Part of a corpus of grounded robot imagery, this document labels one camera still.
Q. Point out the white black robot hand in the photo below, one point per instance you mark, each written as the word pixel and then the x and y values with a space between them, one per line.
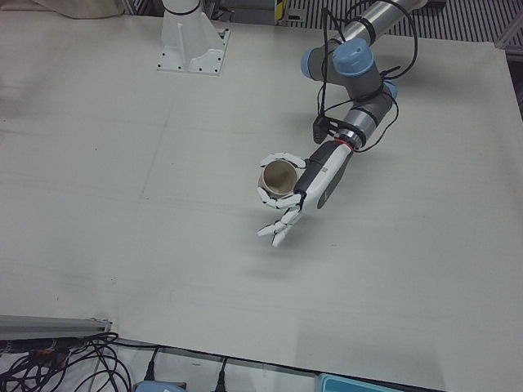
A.
pixel 327 175

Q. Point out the beige paper cup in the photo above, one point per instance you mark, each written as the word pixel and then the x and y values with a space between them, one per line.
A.
pixel 282 192

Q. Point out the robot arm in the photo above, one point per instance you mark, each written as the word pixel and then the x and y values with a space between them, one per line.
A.
pixel 355 65

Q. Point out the yellow black striped tag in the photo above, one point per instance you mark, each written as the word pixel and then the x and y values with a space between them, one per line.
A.
pixel 280 9

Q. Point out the slatted metal grille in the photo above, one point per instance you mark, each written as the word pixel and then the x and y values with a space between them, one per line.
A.
pixel 449 24

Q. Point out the teal plastic tray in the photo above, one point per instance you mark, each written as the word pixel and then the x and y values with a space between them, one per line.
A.
pixel 363 384

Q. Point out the blue grey plastic device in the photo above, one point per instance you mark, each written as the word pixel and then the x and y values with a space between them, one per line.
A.
pixel 161 387

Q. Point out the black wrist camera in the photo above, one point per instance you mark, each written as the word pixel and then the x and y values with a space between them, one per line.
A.
pixel 318 130

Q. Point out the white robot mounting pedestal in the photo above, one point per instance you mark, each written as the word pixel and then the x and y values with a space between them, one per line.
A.
pixel 186 45

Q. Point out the aluminium frame post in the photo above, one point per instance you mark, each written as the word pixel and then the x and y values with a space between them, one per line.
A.
pixel 510 34

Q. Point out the aluminium profile rail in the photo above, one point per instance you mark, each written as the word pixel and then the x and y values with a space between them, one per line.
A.
pixel 49 324

